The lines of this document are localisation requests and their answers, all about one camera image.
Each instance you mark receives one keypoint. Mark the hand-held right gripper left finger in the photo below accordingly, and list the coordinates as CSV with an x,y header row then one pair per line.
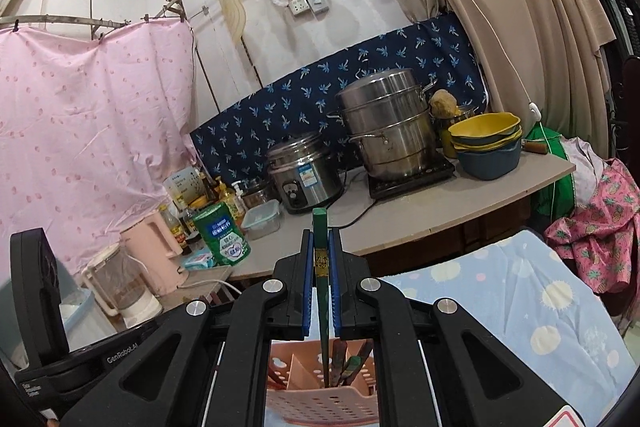
x,y
307,292

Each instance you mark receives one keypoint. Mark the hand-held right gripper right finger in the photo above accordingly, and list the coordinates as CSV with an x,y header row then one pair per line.
x,y
334,292

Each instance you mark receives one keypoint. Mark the green chopstick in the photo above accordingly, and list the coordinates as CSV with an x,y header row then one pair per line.
x,y
354,368
320,222

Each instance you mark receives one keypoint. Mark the pink plastic utensil basket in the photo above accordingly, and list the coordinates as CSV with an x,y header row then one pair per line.
x,y
320,407

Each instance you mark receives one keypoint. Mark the white bin with grey lid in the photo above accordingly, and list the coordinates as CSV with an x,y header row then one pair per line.
x,y
75,319

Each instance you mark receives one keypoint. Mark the clear blender jug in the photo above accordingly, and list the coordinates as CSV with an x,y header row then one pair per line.
x,y
122,287

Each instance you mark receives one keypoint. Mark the clear food container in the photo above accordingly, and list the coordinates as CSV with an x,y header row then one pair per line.
x,y
261,219

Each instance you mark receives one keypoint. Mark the green tin can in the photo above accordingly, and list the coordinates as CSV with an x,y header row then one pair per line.
x,y
222,237

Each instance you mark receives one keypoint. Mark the steel rice cooker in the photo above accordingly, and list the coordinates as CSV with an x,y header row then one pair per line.
x,y
305,179

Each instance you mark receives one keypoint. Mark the blue tissue pack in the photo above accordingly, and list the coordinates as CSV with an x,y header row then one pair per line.
x,y
197,260

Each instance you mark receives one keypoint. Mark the white pump bottle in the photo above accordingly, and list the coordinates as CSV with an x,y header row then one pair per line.
x,y
239,199

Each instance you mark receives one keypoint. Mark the pink electric kettle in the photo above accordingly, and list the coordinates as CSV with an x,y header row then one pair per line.
x,y
150,257

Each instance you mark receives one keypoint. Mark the beige kitchen counter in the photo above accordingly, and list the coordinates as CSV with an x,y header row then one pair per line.
x,y
425,217

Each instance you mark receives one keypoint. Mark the yellow oil bottle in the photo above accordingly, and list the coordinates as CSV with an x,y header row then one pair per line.
x,y
226,199

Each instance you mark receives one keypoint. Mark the black induction cooker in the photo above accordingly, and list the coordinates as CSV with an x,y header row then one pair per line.
x,y
415,179

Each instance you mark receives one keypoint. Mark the dark sauce bottle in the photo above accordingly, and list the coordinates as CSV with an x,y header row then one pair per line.
x,y
207,187

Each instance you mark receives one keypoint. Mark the white green carton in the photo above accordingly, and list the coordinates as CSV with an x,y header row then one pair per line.
x,y
182,184

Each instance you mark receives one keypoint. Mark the stainless steel steamer pot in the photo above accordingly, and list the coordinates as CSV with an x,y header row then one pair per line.
x,y
390,132

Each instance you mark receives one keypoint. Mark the navy floral cloth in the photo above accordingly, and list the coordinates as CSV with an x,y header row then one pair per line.
x,y
300,107

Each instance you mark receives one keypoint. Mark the pink dotted curtain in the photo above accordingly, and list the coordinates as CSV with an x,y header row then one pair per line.
x,y
90,117

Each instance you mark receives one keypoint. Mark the brown loofah sponge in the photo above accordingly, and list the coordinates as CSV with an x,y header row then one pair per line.
x,y
444,104

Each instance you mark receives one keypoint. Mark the yellow bowl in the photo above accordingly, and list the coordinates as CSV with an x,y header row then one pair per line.
x,y
485,127

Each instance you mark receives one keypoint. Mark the green cloth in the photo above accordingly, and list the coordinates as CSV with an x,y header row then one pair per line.
x,y
550,187

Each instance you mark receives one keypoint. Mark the pink pineapple print garment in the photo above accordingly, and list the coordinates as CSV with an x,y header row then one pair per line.
x,y
600,232

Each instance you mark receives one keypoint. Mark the pale lilac garment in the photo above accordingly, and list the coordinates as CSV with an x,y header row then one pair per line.
x,y
585,157

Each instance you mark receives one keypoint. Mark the beige hanging cutting board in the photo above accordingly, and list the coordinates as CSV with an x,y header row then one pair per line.
x,y
232,7

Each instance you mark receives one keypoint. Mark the beige curtain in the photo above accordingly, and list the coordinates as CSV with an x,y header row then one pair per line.
x,y
525,7

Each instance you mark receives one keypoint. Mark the dark wooden chair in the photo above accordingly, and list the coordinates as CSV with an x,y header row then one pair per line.
x,y
625,107

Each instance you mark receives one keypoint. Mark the wall power socket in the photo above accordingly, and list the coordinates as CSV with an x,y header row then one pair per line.
x,y
299,6

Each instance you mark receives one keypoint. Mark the wall switch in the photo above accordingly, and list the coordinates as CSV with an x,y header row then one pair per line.
x,y
317,2

